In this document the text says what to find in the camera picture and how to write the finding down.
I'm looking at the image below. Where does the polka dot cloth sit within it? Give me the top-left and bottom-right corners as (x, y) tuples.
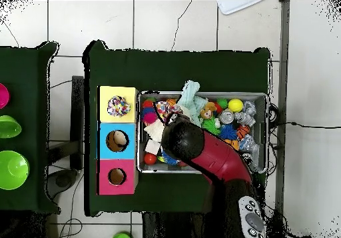
(155, 100), (183, 124)
(107, 95), (132, 117)

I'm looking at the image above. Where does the mint green cloth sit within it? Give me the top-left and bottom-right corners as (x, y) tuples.
(176, 79), (209, 128)

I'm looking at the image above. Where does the blue spiky toy with eyes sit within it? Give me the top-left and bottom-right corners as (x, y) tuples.
(161, 151), (180, 166)

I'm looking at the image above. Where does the wooden box with three holes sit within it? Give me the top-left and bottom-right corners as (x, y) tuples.
(96, 85), (139, 196)

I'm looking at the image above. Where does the shallow silver mesh bin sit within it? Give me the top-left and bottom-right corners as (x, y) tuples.
(136, 91), (268, 174)

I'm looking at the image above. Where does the multicolour spiky caterpillar toy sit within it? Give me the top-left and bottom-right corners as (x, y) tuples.
(141, 96), (159, 125)

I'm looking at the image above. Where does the wooden cube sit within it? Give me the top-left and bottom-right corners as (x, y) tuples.
(145, 139), (162, 155)

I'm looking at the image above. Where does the green spiky toy with eyes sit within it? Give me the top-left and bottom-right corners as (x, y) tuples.
(201, 116), (222, 136)

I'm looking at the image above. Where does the red ball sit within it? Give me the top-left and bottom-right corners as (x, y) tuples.
(143, 153), (157, 167)

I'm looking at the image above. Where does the dark green tablecloth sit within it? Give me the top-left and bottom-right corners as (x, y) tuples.
(0, 41), (60, 213)
(83, 40), (271, 219)

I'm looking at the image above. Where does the yellow ball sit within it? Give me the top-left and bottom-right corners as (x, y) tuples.
(228, 98), (244, 113)

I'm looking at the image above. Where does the grey plastic robot toy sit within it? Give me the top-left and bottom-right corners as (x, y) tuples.
(234, 100), (258, 128)

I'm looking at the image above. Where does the black stand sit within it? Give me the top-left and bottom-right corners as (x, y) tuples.
(47, 75), (85, 171)

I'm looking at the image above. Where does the grey rounded stand foot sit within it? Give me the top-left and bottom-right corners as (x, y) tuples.
(46, 168), (79, 199)

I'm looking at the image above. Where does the white tray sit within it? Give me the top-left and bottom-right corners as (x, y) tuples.
(216, 0), (264, 15)

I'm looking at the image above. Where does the small green bowl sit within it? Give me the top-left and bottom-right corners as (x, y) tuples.
(0, 115), (23, 139)

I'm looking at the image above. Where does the large green bowl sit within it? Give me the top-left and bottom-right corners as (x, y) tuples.
(0, 150), (31, 191)

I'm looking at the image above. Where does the pink bowl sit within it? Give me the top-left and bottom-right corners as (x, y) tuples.
(0, 83), (11, 110)

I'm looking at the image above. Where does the black power cable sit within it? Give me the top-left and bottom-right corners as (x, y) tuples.
(268, 121), (341, 130)

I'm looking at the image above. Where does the grey metal post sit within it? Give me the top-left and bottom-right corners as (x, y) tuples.
(274, 0), (290, 215)

